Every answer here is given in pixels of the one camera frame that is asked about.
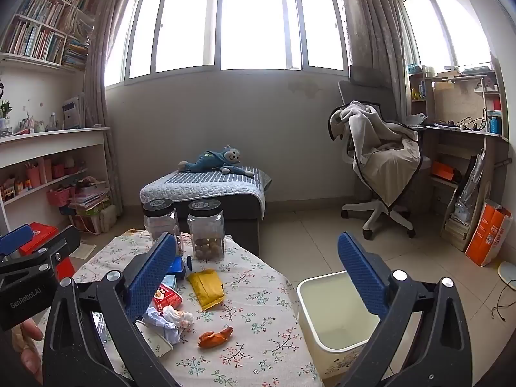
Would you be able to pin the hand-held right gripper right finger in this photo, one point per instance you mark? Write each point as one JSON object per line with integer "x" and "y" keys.
{"x": 363, "y": 274}

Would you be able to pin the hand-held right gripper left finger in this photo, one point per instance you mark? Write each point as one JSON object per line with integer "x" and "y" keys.
{"x": 151, "y": 274}

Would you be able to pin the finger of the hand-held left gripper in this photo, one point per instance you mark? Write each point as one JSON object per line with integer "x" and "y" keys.
{"x": 14, "y": 240}
{"x": 60, "y": 246}

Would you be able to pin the small blue box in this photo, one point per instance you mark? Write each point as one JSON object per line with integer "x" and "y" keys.
{"x": 177, "y": 267}

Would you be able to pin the red paper noodle cup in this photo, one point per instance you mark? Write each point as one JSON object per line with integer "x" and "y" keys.
{"x": 169, "y": 298}

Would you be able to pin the blue white wrapper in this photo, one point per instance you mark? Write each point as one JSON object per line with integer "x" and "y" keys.
{"x": 155, "y": 318}

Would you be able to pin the white plastic bin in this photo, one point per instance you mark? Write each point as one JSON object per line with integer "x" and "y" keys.
{"x": 322, "y": 310}

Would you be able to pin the yellow snack packet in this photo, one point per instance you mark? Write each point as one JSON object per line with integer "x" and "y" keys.
{"x": 205, "y": 288}

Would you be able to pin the orange peel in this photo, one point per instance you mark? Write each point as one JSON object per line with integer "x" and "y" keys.
{"x": 213, "y": 338}

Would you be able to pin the person's left hand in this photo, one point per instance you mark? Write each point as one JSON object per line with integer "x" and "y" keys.
{"x": 30, "y": 330}

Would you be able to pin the red cardboard box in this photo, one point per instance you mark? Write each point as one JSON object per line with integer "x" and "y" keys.
{"x": 40, "y": 237}

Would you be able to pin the white paper sheet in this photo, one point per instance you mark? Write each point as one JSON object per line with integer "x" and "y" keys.
{"x": 82, "y": 250}

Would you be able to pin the pink plastic basket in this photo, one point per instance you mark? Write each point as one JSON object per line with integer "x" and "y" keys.
{"x": 58, "y": 196}

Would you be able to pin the clear jar with black lid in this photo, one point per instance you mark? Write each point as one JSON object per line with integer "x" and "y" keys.
{"x": 159, "y": 221}

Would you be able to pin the stack of papers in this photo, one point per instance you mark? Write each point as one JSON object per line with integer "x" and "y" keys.
{"x": 88, "y": 199}

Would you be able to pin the white cloth bag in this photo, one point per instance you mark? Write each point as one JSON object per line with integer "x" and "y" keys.
{"x": 109, "y": 218}

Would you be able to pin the grey white office chair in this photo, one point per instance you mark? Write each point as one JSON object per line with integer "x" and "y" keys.
{"x": 379, "y": 213}

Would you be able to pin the pink pen holder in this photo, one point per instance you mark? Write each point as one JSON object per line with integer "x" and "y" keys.
{"x": 33, "y": 176}

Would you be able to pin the clear jar of round nuts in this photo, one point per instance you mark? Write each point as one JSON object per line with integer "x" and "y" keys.
{"x": 205, "y": 229}

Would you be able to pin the blue striped quilted mat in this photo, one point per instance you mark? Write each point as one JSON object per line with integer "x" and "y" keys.
{"x": 209, "y": 187}

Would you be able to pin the white shelf unit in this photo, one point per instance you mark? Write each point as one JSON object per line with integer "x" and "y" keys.
{"x": 52, "y": 141}

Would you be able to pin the dark grey ottoman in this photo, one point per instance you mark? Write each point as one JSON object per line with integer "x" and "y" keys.
{"x": 242, "y": 219}

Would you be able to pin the floral tablecloth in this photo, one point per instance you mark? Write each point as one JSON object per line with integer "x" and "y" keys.
{"x": 250, "y": 330}

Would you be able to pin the beige blanket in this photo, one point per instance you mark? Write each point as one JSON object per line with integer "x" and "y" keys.
{"x": 383, "y": 161}

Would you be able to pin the blue plush monkey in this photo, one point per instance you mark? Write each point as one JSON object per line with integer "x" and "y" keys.
{"x": 209, "y": 160}

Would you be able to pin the orange paper bag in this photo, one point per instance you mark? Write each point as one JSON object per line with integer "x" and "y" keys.
{"x": 485, "y": 234}

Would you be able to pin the orange shoe box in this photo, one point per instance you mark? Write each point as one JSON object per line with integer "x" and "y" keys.
{"x": 442, "y": 171}

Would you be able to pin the white blue upright box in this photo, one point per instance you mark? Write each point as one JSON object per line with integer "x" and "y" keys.
{"x": 72, "y": 113}

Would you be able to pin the white bathroom scale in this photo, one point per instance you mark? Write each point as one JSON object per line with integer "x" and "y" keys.
{"x": 508, "y": 274}

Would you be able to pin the grey curtain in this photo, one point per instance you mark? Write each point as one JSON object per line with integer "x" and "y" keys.
{"x": 371, "y": 28}
{"x": 96, "y": 88}

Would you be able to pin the wooden desk with hutch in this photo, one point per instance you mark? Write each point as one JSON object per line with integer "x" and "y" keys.
{"x": 455, "y": 100}

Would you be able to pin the blue bottle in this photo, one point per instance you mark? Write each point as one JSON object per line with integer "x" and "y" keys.
{"x": 495, "y": 125}

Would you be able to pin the shelf of books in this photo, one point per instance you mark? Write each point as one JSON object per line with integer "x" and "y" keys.
{"x": 36, "y": 28}

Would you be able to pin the narrow white-framed window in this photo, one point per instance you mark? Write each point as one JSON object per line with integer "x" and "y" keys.
{"x": 443, "y": 32}

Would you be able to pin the wide white-framed window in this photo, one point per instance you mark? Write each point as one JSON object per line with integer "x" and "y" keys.
{"x": 242, "y": 20}

